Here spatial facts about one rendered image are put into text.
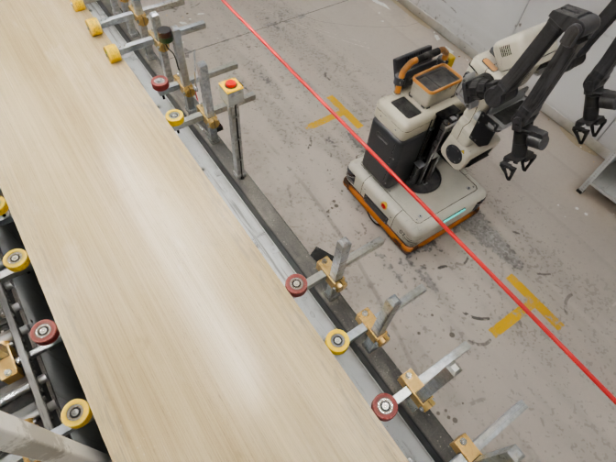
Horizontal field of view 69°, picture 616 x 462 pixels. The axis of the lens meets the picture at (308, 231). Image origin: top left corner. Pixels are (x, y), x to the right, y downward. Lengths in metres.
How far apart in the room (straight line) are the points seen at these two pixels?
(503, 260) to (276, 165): 1.60
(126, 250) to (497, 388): 1.95
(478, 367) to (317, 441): 1.40
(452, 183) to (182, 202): 1.69
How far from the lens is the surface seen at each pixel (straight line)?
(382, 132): 2.48
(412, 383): 1.62
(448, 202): 2.78
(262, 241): 2.02
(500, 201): 3.31
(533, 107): 1.86
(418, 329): 2.62
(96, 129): 2.19
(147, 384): 1.54
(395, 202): 2.67
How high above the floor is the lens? 2.34
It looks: 57 degrees down
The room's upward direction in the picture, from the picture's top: 7 degrees clockwise
